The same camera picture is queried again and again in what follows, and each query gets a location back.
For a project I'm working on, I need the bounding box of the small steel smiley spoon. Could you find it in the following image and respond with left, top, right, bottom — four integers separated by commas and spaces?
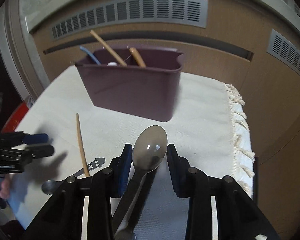
73, 157, 106, 177

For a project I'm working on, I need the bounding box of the large steel spoon black handle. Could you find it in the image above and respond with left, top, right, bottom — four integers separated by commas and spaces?
112, 125, 167, 239

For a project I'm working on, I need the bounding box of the small dark teaspoon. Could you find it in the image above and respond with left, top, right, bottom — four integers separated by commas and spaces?
41, 179, 64, 195

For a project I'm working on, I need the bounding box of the wooden chopstick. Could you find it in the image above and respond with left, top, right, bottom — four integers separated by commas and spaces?
90, 30, 127, 67
76, 113, 90, 177

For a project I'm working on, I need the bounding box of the white ceramic spoon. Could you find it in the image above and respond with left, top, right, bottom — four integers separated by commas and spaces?
107, 62, 118, 66

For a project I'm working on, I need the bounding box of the blue plastic spoon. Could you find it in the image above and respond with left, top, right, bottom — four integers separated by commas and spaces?
79, 46, 101, 65

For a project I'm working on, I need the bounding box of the wooden spoon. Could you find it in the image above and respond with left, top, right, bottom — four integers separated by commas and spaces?
129, 47, 146, 68

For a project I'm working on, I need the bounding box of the person's left hand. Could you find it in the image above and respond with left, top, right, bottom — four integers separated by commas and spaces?
0, 177, 11, 200

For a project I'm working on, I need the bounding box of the white fringed tablecloth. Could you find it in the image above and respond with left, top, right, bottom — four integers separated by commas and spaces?
8, 66, 254, 239

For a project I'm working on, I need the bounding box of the purple plastic utensil bin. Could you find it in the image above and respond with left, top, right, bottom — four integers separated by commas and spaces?
75, 47, 184, 122

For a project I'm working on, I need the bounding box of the long grey vent grille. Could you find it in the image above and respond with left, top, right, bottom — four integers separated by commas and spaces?
50, 0, 209, 40

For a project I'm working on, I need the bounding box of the small grey vent grille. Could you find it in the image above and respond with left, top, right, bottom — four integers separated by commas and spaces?
267, 29, 300, 75

